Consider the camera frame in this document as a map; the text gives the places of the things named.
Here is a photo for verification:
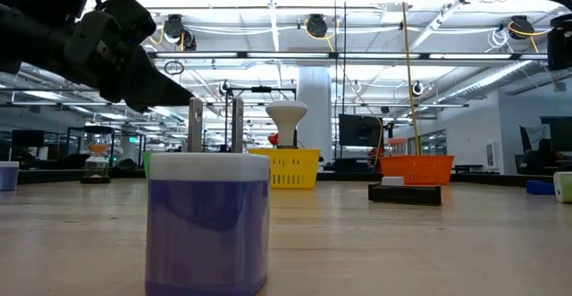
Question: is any black coiled cable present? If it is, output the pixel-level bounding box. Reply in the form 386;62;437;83
332;0;348;159

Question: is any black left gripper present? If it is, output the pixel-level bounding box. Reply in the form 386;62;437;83
53;10;195;114

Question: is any white mushroom table lamp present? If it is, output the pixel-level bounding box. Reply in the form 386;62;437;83
265;99;309;150

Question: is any black digital thermometer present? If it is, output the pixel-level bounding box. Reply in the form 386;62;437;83
367;182;442;207

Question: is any black gantry frame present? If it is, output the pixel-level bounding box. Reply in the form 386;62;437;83
223;85;299;154

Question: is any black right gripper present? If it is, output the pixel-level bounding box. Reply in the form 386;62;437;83
546;13;572;72

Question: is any blue digital thermometer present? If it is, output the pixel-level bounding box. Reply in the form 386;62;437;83
526;179;556;196

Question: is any green plastic basket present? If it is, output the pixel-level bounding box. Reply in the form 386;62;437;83
141;151;153;182

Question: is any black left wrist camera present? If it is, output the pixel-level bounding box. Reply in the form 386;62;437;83
101;0;158;50

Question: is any purple wall charger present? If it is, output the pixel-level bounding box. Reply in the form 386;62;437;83
145;97;272;296

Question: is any orange plastic basket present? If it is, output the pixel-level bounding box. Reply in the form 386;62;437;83
378;154;456;186

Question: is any black hourglass orange sand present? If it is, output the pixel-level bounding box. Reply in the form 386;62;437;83
80;124;114;185

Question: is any black computer monitor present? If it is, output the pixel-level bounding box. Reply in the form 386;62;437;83
338;113;383;148
11;129;46;148
539;115;572;155

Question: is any yellow plastic basket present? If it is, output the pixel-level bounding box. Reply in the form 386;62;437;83
248;148;322;190

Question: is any green wall charger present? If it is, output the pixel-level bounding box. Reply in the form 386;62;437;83
552;171;572;204

